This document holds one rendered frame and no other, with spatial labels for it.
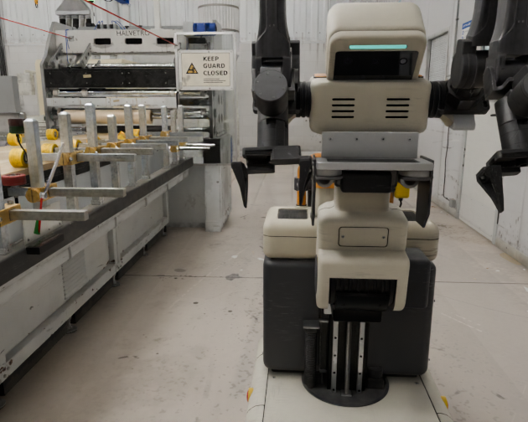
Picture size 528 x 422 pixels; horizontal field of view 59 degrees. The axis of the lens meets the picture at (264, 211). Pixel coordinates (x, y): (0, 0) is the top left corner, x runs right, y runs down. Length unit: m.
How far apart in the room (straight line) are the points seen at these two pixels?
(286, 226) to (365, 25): 0.64
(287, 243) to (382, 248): 0.36
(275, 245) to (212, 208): 2.90
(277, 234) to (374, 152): 0.46
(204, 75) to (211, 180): 0.91
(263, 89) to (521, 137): 0.44
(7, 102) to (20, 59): 1.01
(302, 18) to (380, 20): 9.52
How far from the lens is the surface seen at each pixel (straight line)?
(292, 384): 1.61
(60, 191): 1.87
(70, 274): 2.67
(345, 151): 1.11
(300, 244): 1.45
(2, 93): 12.09
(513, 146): 0.91
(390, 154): 1.13
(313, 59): 10.52
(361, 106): 1.13
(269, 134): 0.84
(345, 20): 1.11
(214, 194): 4.29
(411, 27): 1.11
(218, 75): 4.19
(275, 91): 0.79
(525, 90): 0.87
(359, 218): 1.18
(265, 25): 0.91
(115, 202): 2.44
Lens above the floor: 1.17
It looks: 13 degrees down
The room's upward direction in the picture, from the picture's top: straight up
